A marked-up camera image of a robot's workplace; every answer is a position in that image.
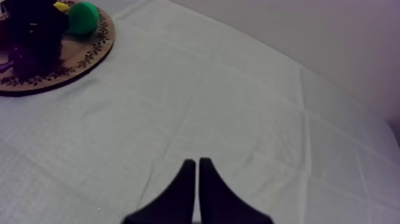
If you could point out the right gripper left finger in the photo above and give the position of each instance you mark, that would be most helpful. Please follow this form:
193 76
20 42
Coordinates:
176 203

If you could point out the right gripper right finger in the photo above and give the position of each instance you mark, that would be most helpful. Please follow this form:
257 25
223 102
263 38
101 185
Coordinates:
218 204

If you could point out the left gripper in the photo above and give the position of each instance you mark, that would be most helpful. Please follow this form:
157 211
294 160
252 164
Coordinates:
37 26

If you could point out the purple toy grapes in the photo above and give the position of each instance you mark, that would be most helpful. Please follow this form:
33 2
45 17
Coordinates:
23 64

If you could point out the round wooden board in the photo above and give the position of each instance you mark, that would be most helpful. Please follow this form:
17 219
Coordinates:
89 51

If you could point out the yellow toy banana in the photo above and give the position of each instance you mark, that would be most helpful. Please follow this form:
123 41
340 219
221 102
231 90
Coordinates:
61 6

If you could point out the green toy pear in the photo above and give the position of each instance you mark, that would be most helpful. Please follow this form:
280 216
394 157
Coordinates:
82 17

